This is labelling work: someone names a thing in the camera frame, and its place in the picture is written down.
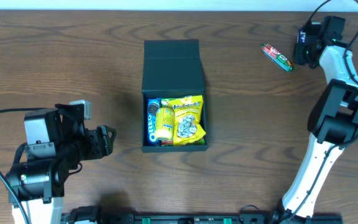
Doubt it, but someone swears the red green snack bar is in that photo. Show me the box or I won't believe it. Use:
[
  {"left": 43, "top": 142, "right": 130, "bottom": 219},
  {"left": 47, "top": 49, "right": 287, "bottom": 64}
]
[{"left": 261, "top": 44, "right": 294, "bottom": 72}]

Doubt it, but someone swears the blue Oreo cookie pack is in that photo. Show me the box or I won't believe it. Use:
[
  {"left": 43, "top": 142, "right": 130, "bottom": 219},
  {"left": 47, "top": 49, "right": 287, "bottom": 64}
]
[{"left": 147, "top": 98, "right": 161, "bottom": 146}]

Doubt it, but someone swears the green Haribo gummy bag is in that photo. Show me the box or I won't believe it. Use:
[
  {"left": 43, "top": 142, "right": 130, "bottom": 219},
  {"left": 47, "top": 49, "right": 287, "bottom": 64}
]
[{"left": 160, "top": 98, "right": 206, "bottom": 147}]

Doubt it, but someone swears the yellow Hacks candy bag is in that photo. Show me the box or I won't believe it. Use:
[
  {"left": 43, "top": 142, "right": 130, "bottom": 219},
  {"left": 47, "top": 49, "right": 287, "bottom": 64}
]
[{"left": 167, "top": 95, "right": 207, "bottom": 147}]

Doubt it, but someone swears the black gift box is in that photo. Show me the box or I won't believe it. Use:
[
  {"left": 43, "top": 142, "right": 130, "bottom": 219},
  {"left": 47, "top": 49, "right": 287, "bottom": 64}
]
[{"left": 141, "top": 39, "right": 209, "bottom": 153}]

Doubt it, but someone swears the dark blue chocolate bar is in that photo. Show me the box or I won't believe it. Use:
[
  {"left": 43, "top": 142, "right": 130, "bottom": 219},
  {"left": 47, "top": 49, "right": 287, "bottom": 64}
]
[{"left": 297, "top": 27, "right": 306, "bottom": 45}]

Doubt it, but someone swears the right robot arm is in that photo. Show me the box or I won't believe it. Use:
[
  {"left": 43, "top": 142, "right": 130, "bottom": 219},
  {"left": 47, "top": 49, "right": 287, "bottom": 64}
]
[{"left": 272, "top": 16, "right": 358, "bottom": 223}]

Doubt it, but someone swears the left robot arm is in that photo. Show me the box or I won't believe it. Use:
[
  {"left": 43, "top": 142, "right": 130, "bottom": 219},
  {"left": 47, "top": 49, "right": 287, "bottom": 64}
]
[{"left": 7, "top": 100, "right": 116, "bottom": 223}]

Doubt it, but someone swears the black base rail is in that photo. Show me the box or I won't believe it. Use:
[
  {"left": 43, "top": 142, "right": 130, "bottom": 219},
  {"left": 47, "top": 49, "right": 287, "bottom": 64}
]
[{"left": 59, "top": 206, "right": 344, "bottom": 224}]

